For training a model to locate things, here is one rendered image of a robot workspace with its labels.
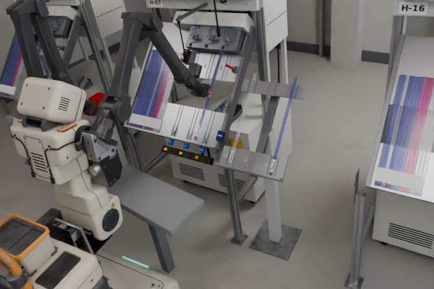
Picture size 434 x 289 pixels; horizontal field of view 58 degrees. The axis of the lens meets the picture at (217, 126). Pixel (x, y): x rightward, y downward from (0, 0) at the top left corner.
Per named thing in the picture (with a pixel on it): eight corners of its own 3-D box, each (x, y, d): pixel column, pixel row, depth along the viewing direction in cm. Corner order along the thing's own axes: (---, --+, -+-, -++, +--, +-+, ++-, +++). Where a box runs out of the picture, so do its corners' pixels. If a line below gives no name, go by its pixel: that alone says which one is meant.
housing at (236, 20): (253, 38, 221) (243, 26, 209) (184, 33, 246) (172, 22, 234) (257, 25, 222) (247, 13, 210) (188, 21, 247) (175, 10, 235)
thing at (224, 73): (239, 85, 217) (235, 82, 213) (149, 72, 250) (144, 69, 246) (254, 30, 221) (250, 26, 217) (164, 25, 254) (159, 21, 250)
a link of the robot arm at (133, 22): (119, 2, 149) (139, 2, 144) (141, 15, 161) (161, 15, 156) (95, 116, 147) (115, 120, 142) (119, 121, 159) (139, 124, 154)
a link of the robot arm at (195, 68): (173, 79, 186) (188, 80, 182) (179, 57, 188) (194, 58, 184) (185, 88, 196) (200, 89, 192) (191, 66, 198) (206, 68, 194)
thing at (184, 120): (218, 148, 210) (216, 146, 208) (130, 126, 244) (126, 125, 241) (228, 114, 213) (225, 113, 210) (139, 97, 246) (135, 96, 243)
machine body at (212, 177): (256, 209, 266) (247, 134, 233) (175, 183, 301) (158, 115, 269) (292, 155, 310) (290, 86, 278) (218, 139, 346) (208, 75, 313)
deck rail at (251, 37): (223, 151, 212) (218, 149, 206) (220, 151, 213) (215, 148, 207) (258, 31, 220) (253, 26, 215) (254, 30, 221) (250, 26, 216)
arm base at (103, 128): (79, 133, 142) (103, 138, 137) (87, 113, 144) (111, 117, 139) (94, 140, 149) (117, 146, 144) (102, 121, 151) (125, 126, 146)
